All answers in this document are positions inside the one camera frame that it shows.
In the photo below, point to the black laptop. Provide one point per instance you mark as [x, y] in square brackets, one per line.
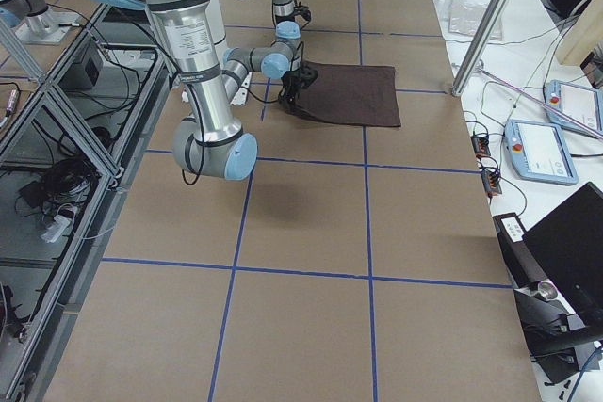
[567, 245]

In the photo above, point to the aluminium frame post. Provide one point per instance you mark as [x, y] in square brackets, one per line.
[477, 45]

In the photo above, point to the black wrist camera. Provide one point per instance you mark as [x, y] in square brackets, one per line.
[303, 11]
[308, 75]

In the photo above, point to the blue teach pendant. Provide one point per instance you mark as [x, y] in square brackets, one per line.
[583, 104]
[539, 152]

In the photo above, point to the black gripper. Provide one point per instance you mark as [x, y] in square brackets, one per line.
[290, 83]

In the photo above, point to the near blue teach pendant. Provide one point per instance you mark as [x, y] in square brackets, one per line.
[539, 152]

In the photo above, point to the aluminium side frame rail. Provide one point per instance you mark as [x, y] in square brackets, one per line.
[68, 156]

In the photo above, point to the black box white label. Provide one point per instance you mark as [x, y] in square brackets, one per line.
[521, 264]

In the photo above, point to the clear plastic bag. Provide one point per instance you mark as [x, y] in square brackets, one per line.
[465, 16]

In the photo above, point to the dark brown t-shirt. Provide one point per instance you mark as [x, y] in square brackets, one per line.
[350, 95]

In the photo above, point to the far blue teach pendant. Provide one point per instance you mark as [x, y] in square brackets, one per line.
[583, 104]

